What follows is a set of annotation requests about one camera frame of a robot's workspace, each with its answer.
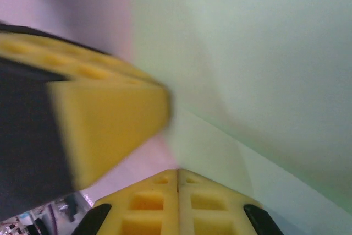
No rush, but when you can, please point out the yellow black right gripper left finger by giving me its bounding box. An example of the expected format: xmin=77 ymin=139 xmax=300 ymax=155
xmin=79 ymin=168 xmax=179 ymax=235

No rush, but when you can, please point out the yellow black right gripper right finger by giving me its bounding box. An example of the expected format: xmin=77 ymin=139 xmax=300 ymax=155
xmin=178 ymin=168 xmax=284 ymax=235

